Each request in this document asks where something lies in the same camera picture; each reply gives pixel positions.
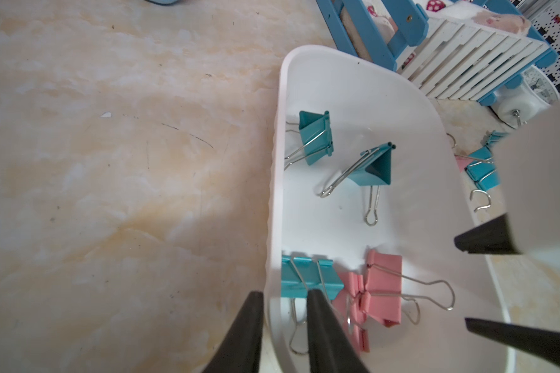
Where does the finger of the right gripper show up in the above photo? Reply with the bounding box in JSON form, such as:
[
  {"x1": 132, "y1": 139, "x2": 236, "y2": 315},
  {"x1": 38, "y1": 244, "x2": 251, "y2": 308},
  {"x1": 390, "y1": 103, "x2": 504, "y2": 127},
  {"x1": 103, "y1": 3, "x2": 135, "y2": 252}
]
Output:
[{"x1": 465, "y1": 318, "x2": 560, "y2": 368}]

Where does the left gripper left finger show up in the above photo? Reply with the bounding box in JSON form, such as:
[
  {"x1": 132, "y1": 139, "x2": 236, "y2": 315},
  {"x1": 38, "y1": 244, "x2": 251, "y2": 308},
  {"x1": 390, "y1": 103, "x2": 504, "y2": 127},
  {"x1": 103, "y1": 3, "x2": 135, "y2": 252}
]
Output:
[{"x1": 203, "y1": 292, "x2": 264, "y2": 372}]

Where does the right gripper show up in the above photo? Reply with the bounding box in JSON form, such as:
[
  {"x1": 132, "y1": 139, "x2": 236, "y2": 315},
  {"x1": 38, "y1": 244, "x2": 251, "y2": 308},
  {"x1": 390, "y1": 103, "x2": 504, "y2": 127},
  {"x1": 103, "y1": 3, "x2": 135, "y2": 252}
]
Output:
[{"x1": 454, "y1": 102, "x2": 560, "y2": 270}]

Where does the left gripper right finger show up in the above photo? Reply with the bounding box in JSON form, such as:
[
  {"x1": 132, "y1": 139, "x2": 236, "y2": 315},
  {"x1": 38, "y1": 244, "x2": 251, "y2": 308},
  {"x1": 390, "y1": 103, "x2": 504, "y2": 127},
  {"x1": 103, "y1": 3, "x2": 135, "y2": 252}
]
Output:
[{"x1": 306, "y1": 289, "x2": 368, "y2": 372}]

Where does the teal binder clip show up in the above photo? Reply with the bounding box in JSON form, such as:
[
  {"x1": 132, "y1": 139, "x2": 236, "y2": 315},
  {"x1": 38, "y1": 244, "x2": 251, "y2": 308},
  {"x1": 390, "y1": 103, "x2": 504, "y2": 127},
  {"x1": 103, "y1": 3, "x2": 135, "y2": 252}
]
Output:
[
  {"x1": 319, "y1": 141, "x2": 397, "y2": 227},
  {"x1": 483, "y1": 131, "x2": 509, "y2": 149},
  {"x1": 465, "y1": 146, "x2": 499, "y2": 191},
  {"x1": 284, "y1": 110, "x2": 334, "y2": 170},
  {"x1": 281, "y1": 256, "x2": 345, "y2": 356}
]

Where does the white plastic storage box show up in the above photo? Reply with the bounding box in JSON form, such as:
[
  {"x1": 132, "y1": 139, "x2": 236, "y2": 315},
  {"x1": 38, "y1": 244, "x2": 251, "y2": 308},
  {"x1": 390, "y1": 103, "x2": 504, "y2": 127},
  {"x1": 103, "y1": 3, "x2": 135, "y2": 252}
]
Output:
[{"x1": 264, "y1": 45, "x2": 515, "y2": 372}]

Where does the white alarm clock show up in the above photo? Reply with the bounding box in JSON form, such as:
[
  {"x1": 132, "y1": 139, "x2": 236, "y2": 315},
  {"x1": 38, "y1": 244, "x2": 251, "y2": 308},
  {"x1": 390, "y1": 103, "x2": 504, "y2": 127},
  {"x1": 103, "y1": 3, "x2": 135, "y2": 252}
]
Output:
[{"x1": 490, "y1": 66, "x2": 560, "y2": 129}]

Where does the blue white toy crib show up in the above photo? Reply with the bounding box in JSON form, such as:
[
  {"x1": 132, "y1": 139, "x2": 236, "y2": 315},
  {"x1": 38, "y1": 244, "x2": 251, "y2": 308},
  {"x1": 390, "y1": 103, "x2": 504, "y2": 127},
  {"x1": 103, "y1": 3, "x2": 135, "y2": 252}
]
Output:
[{"x1": 317, "y1": 0, "x2": 558, "y2": 106}]

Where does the patterned baby blanket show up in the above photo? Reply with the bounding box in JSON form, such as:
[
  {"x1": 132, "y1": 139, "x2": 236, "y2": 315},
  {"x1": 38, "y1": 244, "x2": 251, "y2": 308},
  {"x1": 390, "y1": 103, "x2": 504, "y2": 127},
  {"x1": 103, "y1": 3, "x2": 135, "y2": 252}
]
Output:
[{"x1": 340, "y1": 1, "x2": 531, "y2": 62}]

